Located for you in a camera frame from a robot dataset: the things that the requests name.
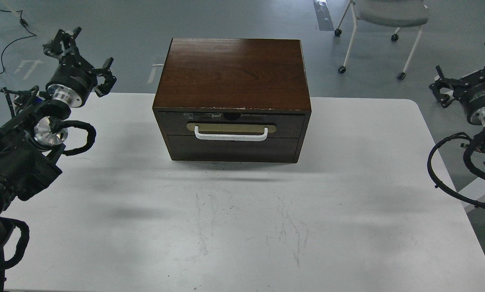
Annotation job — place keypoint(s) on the wooden drawer with white handle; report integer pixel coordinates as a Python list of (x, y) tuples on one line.
[(184, 123)]

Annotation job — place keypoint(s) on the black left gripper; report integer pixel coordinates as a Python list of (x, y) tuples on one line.
[(69, 83)]

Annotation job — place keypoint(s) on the dark brown wooden cabinet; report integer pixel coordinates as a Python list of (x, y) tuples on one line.
[(234, 76)]

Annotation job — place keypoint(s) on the grey office chair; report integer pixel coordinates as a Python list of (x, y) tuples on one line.
[(389, 13)]

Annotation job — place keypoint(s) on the grey floor tape strip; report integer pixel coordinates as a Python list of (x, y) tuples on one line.
[(323, 15)]

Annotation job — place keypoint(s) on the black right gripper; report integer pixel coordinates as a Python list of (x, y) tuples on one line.
[(472, 99)]

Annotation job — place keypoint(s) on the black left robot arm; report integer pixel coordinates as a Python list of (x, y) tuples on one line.
[(40, 132)]

